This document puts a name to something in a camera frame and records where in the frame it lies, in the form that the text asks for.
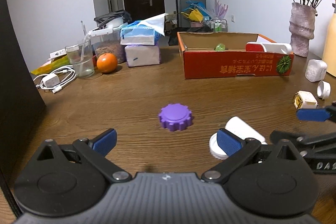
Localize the blue tissue pack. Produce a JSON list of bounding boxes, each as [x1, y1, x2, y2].
[[120, 13, 170, 45]]

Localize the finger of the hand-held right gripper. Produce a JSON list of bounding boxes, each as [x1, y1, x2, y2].
[[297, 101, 336, 123], [270, 130, 336, 155]]

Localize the yellow packet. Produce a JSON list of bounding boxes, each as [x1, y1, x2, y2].
[[31, 59, 71, 75]]

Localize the purple ridged cap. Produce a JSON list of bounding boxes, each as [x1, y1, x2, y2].
[[158, 103, 193, 132]]

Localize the black plastic holder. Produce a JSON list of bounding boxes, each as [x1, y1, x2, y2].
[[94, 10, 132, 28]]

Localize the small white spray bottle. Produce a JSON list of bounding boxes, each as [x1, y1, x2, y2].
[[225, 116, 268, 146]]

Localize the cream charger plug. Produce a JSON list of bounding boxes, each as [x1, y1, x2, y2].
[[293, 91, 318, 110]]

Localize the white tape roll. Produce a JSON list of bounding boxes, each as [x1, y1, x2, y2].
[[317, 81, 331, 99]]

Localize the orange fruit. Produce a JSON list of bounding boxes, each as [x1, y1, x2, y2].
[[96, 53, 118, 73]]

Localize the purple dried flowers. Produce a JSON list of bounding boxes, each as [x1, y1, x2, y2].
[[213, 0, 228, 20]]

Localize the red cardboard box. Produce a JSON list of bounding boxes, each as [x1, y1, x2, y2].
[[177, 31, 295, 80]]

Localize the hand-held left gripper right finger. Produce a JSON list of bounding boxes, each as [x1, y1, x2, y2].
[[201, 128, 298, 184]]

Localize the white charger with cable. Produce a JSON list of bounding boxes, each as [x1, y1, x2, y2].
[[33, 67, 77, 94]]

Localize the clear glass cup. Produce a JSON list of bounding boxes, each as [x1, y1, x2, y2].
[[66, 39, 95, 79]]

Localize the clear food container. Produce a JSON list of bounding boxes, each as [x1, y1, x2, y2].
[[88, 27, 126, 64]]

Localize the black braided cable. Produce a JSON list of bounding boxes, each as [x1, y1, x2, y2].
[[0, 182, 20, 217]]

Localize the white plastic jar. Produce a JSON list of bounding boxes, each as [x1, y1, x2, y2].
[[305, 59, 328, 82]]

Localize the yellow bag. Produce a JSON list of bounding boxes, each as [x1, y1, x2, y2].
[[188, 9, 204, 22]]

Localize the trolley with bottles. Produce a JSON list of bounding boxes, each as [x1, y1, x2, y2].
[[203, 18, 228, 32]]

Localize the white bottle cap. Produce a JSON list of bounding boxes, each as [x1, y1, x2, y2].
[[209, 133, 229, 160]]

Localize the black bag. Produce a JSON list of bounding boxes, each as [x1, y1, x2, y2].
[[165, 26, 213, 46]]

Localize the yellow thermos jug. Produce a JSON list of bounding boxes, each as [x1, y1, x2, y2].
[[322, 0, 336, 67]]

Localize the pink textured vase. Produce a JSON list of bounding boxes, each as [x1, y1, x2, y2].
[[289, 2, 317, 58]]

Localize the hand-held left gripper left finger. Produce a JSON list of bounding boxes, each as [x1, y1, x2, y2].
[[35, 128, 133, 184]]

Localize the white and purple tissue pack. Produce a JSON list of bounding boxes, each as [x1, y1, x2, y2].
[[124, 42, 161, 67]]

